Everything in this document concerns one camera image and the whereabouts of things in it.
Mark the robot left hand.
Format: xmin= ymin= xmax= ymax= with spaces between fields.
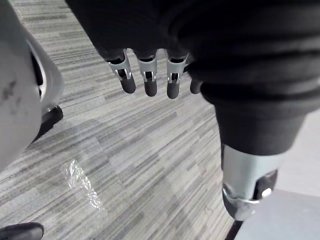
xmin=65 ymin=0 xmax=320 ymax=222

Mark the dark robot foot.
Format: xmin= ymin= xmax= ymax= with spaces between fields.
xmin=32 ymin=105 xmax=64 ymax=143
xmin=0 ymin=222 xmax=45 ymax=240

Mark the clear plastic wrapper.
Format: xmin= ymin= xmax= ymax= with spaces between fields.
xmin=59 ymin=159 xmax=106 ymax=211

